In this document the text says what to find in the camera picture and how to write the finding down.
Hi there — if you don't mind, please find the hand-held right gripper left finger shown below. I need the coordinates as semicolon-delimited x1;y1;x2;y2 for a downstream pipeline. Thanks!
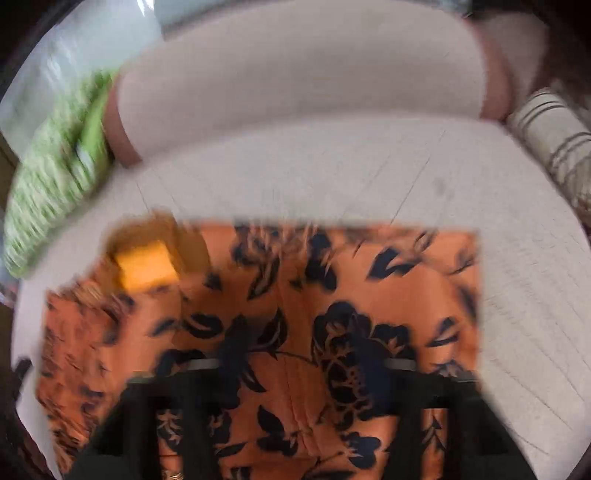
69;357;225;480

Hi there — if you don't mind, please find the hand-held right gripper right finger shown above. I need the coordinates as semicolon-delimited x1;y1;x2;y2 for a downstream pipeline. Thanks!
383;357;539;480

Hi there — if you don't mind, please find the orange floral garment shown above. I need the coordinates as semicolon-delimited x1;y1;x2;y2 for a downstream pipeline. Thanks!
34;208;483;480

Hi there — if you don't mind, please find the green patterned pillow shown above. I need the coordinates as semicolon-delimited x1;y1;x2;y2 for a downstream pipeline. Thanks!
2;69;123;280

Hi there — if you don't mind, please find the striped white cloth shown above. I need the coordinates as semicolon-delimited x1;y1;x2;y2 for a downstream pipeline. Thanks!
505;88;591;208

